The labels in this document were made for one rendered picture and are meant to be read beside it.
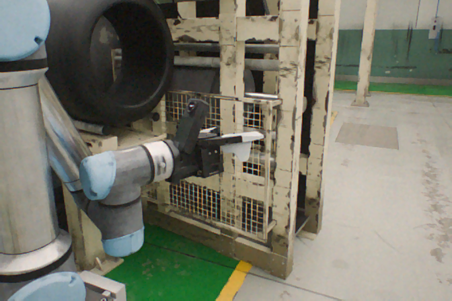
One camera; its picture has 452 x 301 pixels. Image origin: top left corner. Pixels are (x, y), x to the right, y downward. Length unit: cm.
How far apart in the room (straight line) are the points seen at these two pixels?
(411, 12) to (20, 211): 1020
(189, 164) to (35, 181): 28
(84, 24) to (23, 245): 92
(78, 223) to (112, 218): 137
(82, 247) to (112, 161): 150
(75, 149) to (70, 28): 72
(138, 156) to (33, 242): 20
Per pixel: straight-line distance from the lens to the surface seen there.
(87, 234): 204
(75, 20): 135
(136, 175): 61
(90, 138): 150
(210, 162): 70
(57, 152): 69
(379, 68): 1036
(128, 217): 63
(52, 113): 67
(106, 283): 98
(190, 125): 67
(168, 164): 64
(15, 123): 52
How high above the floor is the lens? 128
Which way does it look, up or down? 15 degrees down
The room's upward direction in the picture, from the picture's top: straight up
